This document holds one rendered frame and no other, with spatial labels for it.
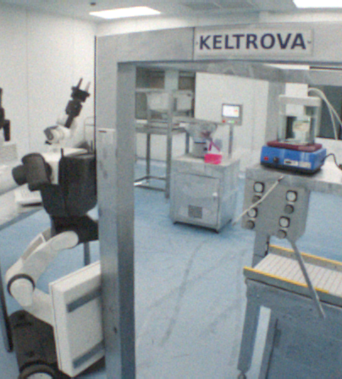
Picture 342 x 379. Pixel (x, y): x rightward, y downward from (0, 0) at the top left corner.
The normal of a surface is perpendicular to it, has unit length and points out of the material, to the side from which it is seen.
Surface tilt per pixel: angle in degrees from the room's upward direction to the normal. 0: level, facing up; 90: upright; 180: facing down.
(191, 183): 90
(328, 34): 90
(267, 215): 90
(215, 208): 90
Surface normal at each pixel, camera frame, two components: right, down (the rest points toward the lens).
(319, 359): -0.59, 0.21
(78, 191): -0.32, 0.25
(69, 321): 0.81, 0.18
